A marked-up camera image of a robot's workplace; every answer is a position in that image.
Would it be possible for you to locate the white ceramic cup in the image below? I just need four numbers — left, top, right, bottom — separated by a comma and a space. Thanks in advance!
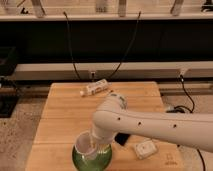
74, 131, 98, 161

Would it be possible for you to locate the left black cable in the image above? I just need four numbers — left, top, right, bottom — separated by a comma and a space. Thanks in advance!
62, 11, 82, 81

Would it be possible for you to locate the right black cable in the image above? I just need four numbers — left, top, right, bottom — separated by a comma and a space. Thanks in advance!
107, 11, 142, 81

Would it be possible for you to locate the black floor power cable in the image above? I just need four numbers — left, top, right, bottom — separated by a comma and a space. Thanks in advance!
165, 74, 208, 171

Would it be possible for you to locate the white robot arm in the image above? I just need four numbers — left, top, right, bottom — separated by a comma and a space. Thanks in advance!
91, 93, 213, 153

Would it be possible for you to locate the white plastic bottle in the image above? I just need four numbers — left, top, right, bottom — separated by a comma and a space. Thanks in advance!
80, 79, 109, 97

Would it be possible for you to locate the white square box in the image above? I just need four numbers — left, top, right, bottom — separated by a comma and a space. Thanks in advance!
134, 139, 158, 159

